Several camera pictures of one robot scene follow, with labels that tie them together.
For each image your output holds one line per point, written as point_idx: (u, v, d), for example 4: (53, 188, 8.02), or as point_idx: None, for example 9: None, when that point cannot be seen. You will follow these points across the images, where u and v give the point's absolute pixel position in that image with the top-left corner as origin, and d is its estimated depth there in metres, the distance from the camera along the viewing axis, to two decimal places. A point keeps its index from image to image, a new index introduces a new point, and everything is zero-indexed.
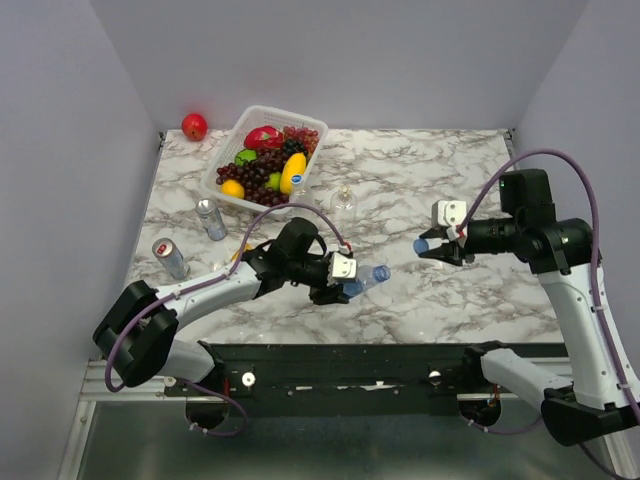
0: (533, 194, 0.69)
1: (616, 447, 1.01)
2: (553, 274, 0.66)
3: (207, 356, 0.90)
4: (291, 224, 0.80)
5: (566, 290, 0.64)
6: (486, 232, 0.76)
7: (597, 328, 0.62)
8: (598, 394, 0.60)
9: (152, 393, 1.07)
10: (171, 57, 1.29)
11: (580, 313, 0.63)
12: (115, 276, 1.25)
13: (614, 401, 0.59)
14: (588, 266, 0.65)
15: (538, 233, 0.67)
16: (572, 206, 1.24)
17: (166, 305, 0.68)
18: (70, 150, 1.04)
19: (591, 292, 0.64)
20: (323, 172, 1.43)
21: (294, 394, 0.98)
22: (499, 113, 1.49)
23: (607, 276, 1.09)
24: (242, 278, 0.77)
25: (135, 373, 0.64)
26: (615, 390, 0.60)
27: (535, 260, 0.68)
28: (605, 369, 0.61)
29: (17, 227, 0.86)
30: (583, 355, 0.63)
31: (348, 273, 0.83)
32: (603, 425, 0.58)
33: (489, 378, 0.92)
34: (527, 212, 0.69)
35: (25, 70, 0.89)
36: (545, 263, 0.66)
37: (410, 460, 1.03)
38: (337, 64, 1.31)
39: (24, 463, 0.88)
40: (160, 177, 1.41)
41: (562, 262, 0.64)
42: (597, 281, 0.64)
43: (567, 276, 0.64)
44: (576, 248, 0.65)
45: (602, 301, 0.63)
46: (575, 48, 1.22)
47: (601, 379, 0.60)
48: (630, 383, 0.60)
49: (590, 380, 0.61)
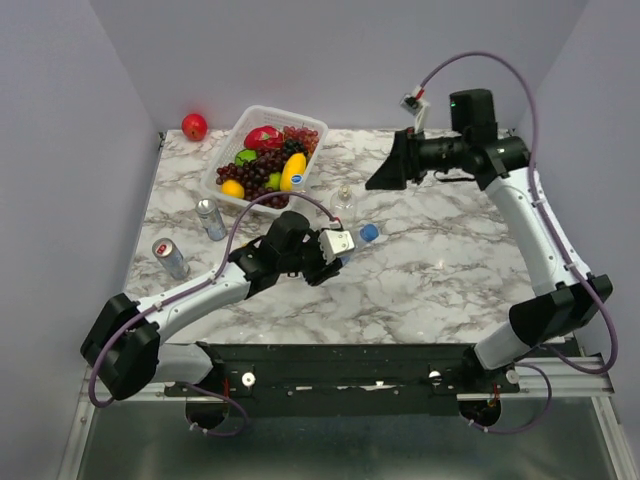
0: (479, 112, 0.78)
1: (615, 447, 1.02)
2: (494, 182, 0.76)
3: (205, 358, 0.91)
4: (280, 220, 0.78)
5: (509, 193, 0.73)
6: (437, 150, 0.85)
7: (540, 221, 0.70)
8: (549, 278, 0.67)
9: (152, 393, 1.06)
10: (171, 57, 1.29)
11: (522, 209, 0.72)
12: (115, 277, 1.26)
13: (564, 279, 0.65)
14: (526, 170, 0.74)
15: (479, 149, 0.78)
16: (572, 206, 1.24)
17: (148, 318, 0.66)
18: (70, 150, 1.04)
19: (529, 190, 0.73)
20: (323, 172, 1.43)
21: (294, 394, 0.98)
22: (499, 113, 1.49)
23: (605, 277, 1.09)
24: (229, 282, 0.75)
25: (121, 386, 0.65)
26: (562, 271, 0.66)
27: (479, 176, 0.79)
28: (551, 254, 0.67)
29: (17, 227, 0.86)
30: (532, 249, 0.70)
31: (348, 244, 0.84)
32: (557, 303, 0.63)
33: (490, 368, 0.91)
34: (473, 129, 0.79)
35: (25, 72, 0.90)
36: (487, 176, 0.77)
37: (410, 460, 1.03)
38: (338, 64, 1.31)
39: (24, 463, 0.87)
40: (160, 177, 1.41)
41: (501, 169, 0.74)
42: (534, 180, 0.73)
43: (506, 179, 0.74)
44: (515, 160, 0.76)
45: (541, 197, 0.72)
46: (576, 48, 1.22)
47: (550, 263, 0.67)
48: (576, 263, 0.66)
49: (541, 269, 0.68)
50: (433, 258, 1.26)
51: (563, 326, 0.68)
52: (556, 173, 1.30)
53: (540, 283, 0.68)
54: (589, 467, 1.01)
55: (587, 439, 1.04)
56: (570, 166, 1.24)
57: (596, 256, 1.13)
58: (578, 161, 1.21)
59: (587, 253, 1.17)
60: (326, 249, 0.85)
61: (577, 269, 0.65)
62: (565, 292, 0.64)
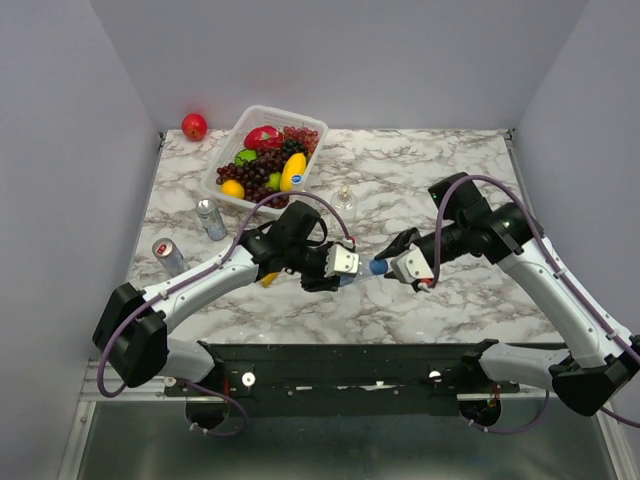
0: (466, 193, 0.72)
1: (616, 446, 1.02)
2: (509, 258, 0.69)
3: (206, 356, 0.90)
4: (294, 204, 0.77)
5: (527, 268, 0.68)
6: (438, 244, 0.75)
7: (568, 293, 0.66)
8: (595, 353, 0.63)
9: (152, 393, 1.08)
10: (171, 57, 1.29)
11: (547, 284, 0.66)
12: (115, 277, 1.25)
13: (611, 352, 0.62)
14: (533, 240, 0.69)
15: (482, 228, 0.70)
16: (570, 206, 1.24)
17: (154, 307, 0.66)
18: (71, 149, 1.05)
19: (547, 261, 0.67)
20: (323, 172, 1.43)
21: (294, 394, 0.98)
22: (499, 113, 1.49)
23: (604, 277, 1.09)
24: (237, 265, 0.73)
25: (133, 376, 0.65)
26: (606, 342, 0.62)
27: (489, 252, 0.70)
28: (590, 327, 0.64)
29: (17, 226, 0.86)
30: (567, 322, 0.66)
31: (350, 268, 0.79)
32: (614, 382, 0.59)
33: (496, 378, 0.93)
34: (466, 211, 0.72)
35: (25, 71, 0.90)
36: (500, 252, 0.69)
37: (411, 460, 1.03)
38: (337, 64, 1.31)
39: (24, 463, 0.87)
40: (160, 177, 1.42)
41: (513, 244, 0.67)
42: (547, 249, 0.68)
43: (521, 255, 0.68)
44: (522, 228, 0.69)
45: (560, 266, 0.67)
46: (576, 48, 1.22)
47: (592, 337, 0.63)
48: (616, 330, 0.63)
49: (583, 343, 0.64)
50: None
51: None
52: (555, 174, 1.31)
53: (584, 356, 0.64)
54: (589, 466, 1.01)
55: (587, 439, 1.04)
56: (570, 165, 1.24)
57: (596, 256, 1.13)
58: (578, 162, 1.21)
59: (586, 253, 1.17)
60: (329, 263, 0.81)
61: (621, 338, 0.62)
62: (617, 367, 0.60)
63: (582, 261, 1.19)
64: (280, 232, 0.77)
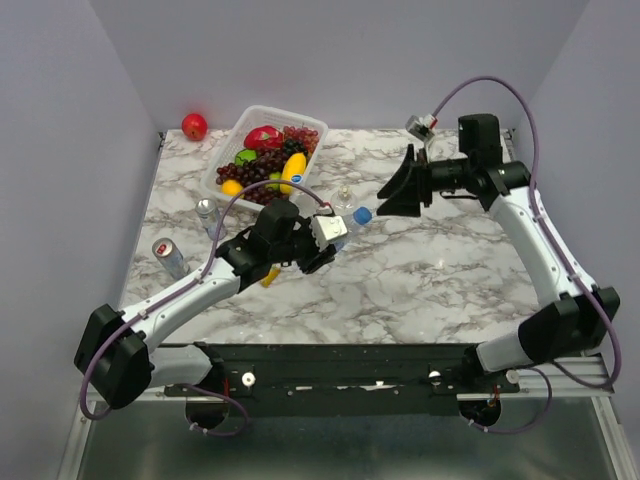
0: (485, 138, 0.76)
1: (615, 443, 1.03)
2: (497, 203, 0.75)
3: (202, 358, 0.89)
4: (268, 209, 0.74)
5: (509, 209, 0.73)
6: (446, 173, 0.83)
7: (542, 235, 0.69)
8: (553, 289, 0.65)
9: (152, 393, 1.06)
10: (172, 57, 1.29)
11: (524, 224, 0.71)
12: (115, 278, 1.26)
13: (568, 290, 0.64)
14: (526, 189, 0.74)
15: (483, 172, 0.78)
16: (569, 206, 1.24)
17: (134, 328, 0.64)
18: (70, 149, 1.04)
19: (530, 207, 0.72)
20: (323, 172, 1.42)
21: (294, 394, 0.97)
22: (499, 112, 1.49)
23: (602, 276, 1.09)
24: (217, 279, 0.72)
25: (117, 394, 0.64)
26: (567, 283, 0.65)
27: (482, 197, 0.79)
28: (554, 266, 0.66)
29: (16, 226, 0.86)
30: (535, 262, 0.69)
31: (340, 230, 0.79)
32: (561, 314, 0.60)
33: (488, 368, 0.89)
34: (479, 154, 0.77)
35: (25, 70, 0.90)
36: (489, 198, 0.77)
37: (411, 461, 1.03)
38: (338, 63, 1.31)
39: (24, 463, 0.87)
40: (160, 177, 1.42)
41: (502, 187, 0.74)
42: (535, 198, 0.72)
43: (507, 198, 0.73)
44: (516, 180, 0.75)
45: (541, 212, 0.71)
46: (576, 47, 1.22)
47: (553, 275, 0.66)
48: (579, 274, 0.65)
49: (545, 281, 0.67)
50: (433, 258, 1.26)
51: (570, 344, 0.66)
52: (555, 174, 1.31)
53: (544, 294, 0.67)
54: (589, 466, 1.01)
55: (587, 439, 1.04)
56: (570, 165, 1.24)
57: (595, 255, 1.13)
58: (578, 161, 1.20)
59: (586, 252, 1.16)
60: (318, 236, 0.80)
61: (582, 280, 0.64)
62: (569, 302, 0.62)
63: (581, 260, 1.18)
64: (259, 239, 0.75)
